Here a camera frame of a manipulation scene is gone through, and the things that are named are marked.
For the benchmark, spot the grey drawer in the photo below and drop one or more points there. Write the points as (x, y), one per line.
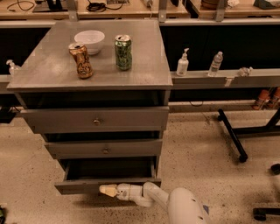
(82, 120)
(105, 149)
(87, 185)

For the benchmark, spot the crushed gold can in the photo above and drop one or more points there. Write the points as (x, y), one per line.
(80, 55)

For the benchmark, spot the black chair caster base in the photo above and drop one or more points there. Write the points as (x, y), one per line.
(261, 212)

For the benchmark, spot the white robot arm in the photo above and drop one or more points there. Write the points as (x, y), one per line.
(180, 204)

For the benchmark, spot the white bowl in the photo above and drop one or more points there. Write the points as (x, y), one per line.
(92, 39)

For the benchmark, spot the grey bottom drawer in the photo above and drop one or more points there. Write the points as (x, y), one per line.
(87, 185)

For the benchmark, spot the grey wooden drawer cabinet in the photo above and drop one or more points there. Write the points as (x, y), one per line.
(97, 92)

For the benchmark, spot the crumpled clear plastic wrapper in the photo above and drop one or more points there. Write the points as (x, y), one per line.
(245, 71)

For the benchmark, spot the grey middle drawer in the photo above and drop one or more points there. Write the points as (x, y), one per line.
(105, 149)

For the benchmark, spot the orange bottle left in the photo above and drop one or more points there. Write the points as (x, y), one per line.
(261, 99)

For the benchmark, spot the clear water bottle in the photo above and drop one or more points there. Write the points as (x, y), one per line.
(216, 64)

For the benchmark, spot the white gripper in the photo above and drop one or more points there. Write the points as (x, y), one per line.
(123, 192)

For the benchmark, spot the black metal stand base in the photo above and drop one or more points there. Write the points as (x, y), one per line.
(271, 127)

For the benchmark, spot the white pump bottle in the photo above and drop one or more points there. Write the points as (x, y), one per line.
(183, 64)

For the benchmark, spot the blue tape floor marker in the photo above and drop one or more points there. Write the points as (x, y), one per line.
(206, 208)

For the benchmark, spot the green soda can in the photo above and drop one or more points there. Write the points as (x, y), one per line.
(123, 55)

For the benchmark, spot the orange bottle right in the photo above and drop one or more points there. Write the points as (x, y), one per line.
(274, 98)

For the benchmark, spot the black caster wheel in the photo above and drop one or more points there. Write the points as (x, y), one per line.
(275, 168)

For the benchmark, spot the orange bottle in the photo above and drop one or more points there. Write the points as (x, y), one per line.
(274, 98)
(261, 99)

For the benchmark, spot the clear pump bottle left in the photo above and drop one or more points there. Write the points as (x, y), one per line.
(12, 66)

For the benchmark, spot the grey top drawer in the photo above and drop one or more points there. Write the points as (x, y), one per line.
(82, 120)

